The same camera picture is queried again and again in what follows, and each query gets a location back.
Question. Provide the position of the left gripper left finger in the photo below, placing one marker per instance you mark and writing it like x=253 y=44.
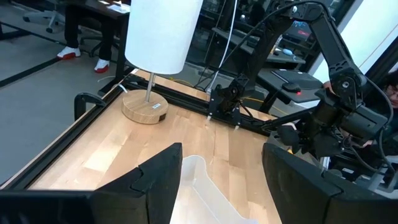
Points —
x=155 y=193

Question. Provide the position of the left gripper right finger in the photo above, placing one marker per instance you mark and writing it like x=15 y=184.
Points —
x=295 y=193

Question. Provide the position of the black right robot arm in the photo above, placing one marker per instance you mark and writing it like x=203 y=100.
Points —
x=335 y=56

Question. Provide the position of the clear plastic container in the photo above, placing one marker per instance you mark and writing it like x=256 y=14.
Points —
x=202 y=193

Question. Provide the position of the person's hand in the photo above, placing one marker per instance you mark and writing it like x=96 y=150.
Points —
x=327 y=86

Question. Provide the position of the black side desk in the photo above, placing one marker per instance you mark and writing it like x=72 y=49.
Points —
x=280 y=101

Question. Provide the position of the black computer mouse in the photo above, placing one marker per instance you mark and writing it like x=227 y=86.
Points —
x=290 y=87

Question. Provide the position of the black desk mat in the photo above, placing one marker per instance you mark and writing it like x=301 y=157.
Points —
x=298 y=77

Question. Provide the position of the person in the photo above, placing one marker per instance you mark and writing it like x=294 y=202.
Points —
x=392 y=90

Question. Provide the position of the person's shoe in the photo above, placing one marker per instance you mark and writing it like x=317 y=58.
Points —
x=102 y=66
x=68 y=53

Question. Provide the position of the white shade wooden base lamp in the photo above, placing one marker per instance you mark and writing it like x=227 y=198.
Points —
x=161 y=37

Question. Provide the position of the person's leg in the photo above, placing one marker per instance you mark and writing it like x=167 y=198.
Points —
x=73 y=25
x=107 y=37

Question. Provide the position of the white paper sheet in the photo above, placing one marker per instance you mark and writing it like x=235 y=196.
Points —
x=119 y=7

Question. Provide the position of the office chair base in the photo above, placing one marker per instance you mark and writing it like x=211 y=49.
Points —
x=51 y=18

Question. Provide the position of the black frame clamp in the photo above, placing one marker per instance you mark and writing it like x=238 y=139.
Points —
x=79 y=105

